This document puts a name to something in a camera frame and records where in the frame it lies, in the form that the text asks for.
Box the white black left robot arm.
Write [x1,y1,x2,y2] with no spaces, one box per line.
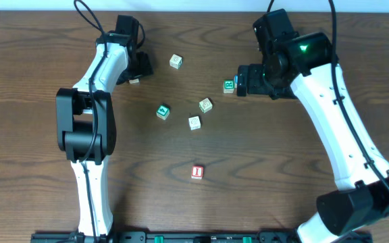
[55,31,152,241]

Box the red I wooden block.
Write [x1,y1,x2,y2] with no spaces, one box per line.
[191,165,204,180]

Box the green R wooden block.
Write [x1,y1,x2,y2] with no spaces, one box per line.
[223,80,235,94]

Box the plain wooden block centre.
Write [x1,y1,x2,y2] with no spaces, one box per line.
[188,116,201,130]

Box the blue 2 wooden block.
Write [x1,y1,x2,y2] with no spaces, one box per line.
[234,75,238,89]

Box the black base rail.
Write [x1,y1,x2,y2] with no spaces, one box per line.
[30,231,373,243]

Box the plain wooden block far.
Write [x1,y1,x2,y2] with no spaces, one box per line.
[169,54,183,70]

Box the red A wooden block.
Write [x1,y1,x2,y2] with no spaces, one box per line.
[129,78,140,85]

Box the plain wooden block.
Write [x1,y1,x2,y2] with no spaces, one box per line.
[169,54,183,70]
[188,116,201,130]

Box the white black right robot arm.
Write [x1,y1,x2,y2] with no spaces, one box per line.
[236,28,389,242]

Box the wooden block green side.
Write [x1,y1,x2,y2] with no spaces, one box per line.
[199,98,213,113]

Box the green lightning wooden block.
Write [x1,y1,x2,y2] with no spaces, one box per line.
[156,105,170,120]

